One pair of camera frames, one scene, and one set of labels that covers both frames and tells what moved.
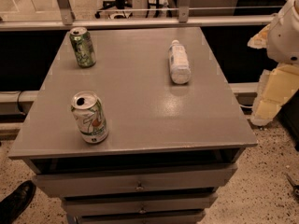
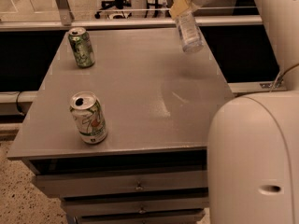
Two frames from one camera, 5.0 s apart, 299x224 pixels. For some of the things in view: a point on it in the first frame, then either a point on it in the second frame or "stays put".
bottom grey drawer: [139, 216] stays put
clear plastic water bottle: [178, 63] → [191, 38]
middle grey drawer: [142, 204] stays put
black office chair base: [120, 2] stays put
